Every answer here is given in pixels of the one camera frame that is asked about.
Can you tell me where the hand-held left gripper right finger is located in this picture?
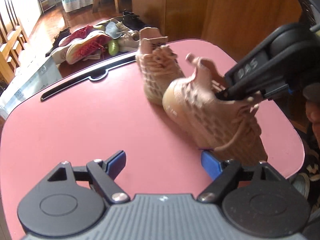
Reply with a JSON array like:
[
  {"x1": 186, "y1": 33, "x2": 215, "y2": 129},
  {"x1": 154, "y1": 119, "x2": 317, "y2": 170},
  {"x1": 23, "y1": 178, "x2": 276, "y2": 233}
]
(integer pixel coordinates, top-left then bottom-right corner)
[{"x1": 197, "y1": 149, "x2": 283, "y2": 204}]

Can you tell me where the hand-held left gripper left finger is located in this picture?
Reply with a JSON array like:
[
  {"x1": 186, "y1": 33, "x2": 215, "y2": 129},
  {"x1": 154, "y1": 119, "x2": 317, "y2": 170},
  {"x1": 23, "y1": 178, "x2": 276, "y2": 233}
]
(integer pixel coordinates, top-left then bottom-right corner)
[{"x1": 47, "y1": 150, "x2": 130, "y2": 204}]

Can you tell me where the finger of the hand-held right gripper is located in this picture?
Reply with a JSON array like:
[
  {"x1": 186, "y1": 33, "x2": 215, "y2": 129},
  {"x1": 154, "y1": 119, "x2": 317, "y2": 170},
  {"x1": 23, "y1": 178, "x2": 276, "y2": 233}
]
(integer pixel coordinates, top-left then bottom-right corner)
[
  {"x1": 215, "y1": 79, "x2": 263, "y2": 102},
  {"x1": 260, "y1": 84, "x2": 294, "y2": 100}
]

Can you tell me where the beige knit sneaker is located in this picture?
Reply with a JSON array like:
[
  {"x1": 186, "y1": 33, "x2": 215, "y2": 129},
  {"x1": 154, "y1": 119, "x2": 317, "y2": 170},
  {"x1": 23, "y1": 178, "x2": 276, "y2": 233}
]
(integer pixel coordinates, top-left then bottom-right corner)
[
  {"x1": 135, "y1": 27, "x2": 187, "y2": 105},
  {"x1": 162, "y1": 52, "x2": 269, "y2": 165}
]

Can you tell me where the person's right hand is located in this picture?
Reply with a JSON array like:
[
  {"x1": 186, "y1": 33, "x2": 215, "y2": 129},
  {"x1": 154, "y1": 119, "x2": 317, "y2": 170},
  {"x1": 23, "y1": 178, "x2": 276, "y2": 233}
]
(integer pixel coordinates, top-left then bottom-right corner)
[{"x1": 308, "y1": 99, "x2": 320, "y2": 141}]

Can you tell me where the black white patterned shoe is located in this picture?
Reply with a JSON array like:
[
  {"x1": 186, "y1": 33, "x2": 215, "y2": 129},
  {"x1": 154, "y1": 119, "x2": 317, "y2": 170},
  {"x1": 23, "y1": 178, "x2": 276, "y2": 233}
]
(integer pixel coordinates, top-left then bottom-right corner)
[{"x1": 302, "y1": 147, "x2": 320, "y2": 181}]

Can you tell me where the wooden wardrobe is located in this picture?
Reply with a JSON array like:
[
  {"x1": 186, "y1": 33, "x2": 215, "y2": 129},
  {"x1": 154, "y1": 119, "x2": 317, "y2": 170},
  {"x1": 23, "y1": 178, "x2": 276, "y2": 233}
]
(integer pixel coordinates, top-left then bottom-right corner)
[{"x1": 130, "y1": 0, "x2": 304, "y2": 55}]

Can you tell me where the red sneaker yellow sole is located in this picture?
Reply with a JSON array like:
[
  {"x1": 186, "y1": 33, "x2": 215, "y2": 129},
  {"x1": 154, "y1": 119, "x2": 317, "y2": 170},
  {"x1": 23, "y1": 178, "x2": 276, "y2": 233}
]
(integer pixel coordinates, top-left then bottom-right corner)
[{"x1": 66, "y1": 31, "x2": 111, "y2": 65}]

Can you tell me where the cream sneaker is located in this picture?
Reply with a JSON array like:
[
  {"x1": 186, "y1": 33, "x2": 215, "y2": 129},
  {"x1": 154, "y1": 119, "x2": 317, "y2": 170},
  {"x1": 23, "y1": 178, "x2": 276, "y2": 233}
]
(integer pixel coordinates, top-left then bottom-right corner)
[
  {"x1": 117, "y1": 31, "x2": 140, "y2": 52},
  {"x1": 115, "y1": 21, "x2": 137, "y2": 33}
]

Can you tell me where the black lace-up sneaker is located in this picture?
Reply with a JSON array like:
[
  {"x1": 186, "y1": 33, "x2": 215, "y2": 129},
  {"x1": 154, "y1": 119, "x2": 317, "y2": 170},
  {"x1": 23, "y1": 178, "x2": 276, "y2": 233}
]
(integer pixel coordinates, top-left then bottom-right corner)
[{"x1": 122, "y1": 10, "x2": 151, "y2": 29}]

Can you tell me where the grey insole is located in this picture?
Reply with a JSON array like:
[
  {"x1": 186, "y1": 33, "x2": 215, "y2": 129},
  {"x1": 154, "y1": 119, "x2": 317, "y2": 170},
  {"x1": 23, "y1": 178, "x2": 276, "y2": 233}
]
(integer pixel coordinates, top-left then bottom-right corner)
[{"x1": 105, "y1": 21, "x2": 119, "y2": 39}]

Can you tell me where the red knit sneaker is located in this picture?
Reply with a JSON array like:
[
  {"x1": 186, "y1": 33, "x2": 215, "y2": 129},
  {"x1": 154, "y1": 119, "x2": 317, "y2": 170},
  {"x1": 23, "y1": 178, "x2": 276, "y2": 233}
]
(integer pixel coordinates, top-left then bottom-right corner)
[{"x1": 60, "y1": 24, "x2": 94, "y2": 47}]

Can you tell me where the black sneaker white sole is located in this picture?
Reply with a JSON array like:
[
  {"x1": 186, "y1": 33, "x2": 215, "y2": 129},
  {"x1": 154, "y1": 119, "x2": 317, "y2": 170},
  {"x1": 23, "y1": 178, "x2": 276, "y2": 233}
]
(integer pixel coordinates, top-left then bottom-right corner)
[{"x1": 52, "y1": 27, "x2": 72, "y2": 48}]

